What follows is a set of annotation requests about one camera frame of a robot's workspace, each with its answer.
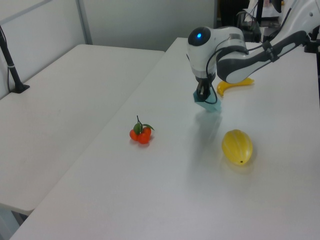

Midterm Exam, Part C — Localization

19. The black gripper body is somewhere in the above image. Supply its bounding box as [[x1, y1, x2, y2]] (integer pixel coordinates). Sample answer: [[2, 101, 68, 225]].
[[194, 72, 217, 88]]

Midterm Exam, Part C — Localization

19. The light blue faceted mug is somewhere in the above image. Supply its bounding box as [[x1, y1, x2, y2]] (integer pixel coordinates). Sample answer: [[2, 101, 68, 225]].
[[192, 90, 223, 114]]

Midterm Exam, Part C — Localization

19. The yellow banana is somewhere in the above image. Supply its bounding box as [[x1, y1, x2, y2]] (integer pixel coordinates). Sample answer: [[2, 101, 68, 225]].
[[216, 77, 256, 97]]

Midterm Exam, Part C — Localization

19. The yellow striped melon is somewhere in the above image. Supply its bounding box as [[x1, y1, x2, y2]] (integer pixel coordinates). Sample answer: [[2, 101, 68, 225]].
[[221, 128, 254, 167]]

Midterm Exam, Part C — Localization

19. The orange tangerine cluster with leaves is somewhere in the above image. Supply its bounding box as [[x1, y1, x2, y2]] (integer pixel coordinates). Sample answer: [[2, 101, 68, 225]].
[[129, 115, 156, 145]]

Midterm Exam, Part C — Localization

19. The black background stand pole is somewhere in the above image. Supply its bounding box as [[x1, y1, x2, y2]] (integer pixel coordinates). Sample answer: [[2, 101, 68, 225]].
[[256, 0, 265, 26]]

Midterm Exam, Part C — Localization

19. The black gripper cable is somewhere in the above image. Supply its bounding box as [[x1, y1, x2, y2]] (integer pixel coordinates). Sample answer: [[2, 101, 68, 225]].
[[203, 34, 248, 105]]

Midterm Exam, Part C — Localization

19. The black clamp mount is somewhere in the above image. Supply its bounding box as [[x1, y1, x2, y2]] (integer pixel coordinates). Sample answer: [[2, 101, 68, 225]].
[[303, 24, 320, 54]]

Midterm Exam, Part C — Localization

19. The black camera pole with base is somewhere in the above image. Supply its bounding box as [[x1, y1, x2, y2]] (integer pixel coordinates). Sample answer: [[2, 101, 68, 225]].
[[0, 24, 31, 94]]

